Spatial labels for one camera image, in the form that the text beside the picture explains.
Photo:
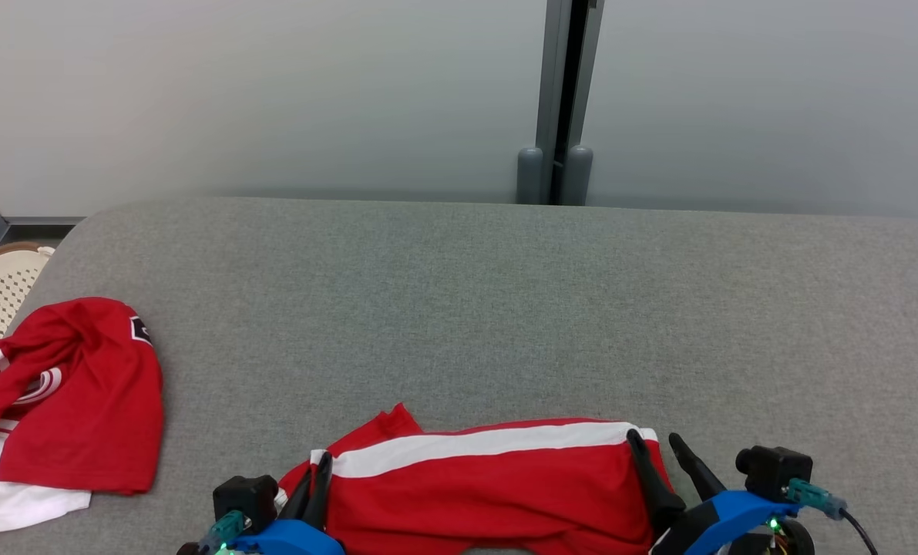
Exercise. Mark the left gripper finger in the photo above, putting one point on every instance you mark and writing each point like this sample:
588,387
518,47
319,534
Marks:
321,493
298,501

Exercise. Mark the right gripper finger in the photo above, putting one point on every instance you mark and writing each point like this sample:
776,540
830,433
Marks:
655,493
697,474

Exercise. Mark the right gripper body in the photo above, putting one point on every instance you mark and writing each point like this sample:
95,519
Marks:
678,536

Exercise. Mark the red shorts with white stripe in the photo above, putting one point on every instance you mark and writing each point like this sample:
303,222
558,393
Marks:
489,501

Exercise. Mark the red and white shirt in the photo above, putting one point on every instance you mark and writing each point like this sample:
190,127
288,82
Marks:
96,416

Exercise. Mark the cream perforated laundry basket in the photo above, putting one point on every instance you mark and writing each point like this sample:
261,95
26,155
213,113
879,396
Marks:
0,301

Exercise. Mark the dark grey baseboard strip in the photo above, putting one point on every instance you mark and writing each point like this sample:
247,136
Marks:
42,222

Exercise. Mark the blue left camera mount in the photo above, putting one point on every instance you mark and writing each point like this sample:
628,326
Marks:
289,539

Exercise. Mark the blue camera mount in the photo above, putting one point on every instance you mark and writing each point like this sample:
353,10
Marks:
289,539
736,512

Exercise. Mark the blue right camera mount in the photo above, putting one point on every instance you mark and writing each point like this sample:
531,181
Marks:
736,512

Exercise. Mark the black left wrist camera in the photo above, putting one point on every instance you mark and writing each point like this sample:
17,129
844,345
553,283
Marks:
243,497

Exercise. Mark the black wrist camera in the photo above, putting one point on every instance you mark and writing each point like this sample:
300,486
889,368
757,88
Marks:
775,470
243,497

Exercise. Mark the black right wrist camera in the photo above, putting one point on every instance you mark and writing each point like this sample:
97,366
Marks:
775,470

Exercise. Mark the grey cylindrical frame foot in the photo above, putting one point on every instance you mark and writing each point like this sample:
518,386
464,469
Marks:
529,177
579,177

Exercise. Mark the grey metal partition frame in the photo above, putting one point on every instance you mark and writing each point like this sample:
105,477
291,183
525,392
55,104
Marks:
549,77

